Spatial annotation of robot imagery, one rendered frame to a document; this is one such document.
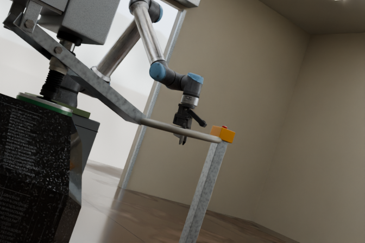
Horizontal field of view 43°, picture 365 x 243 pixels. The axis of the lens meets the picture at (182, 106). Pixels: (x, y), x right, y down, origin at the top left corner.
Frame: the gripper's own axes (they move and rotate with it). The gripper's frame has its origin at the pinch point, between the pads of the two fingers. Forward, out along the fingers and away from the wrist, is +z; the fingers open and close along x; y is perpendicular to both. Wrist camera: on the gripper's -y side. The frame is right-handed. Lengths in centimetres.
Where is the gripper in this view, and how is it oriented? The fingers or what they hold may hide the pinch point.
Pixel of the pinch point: (183, 142)
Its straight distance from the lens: 243.7
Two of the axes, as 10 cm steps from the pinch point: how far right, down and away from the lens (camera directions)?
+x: -2.9, -1.4, -9.5
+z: -2.4, 9.7, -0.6
